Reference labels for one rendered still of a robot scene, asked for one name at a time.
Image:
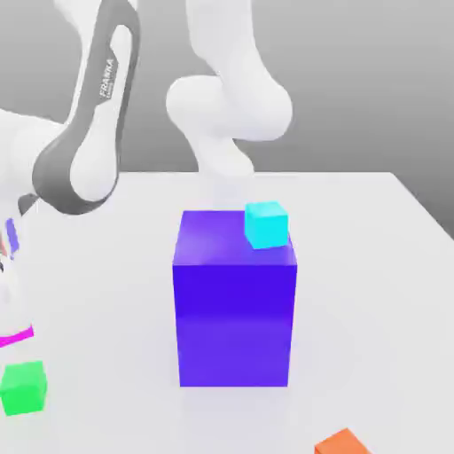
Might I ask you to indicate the small green cube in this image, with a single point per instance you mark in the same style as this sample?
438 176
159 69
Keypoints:
23 388

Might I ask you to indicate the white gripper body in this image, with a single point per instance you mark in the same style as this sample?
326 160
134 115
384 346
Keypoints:
12 305

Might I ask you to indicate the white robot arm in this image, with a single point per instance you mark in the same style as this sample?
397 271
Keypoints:
234 106

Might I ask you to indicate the large blue box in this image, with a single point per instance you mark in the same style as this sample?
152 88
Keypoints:
234 319

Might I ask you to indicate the small orange cube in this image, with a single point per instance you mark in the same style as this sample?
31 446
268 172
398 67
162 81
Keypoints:
340 443

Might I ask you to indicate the small cyan cube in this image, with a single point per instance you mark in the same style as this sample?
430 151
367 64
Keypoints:
266 225

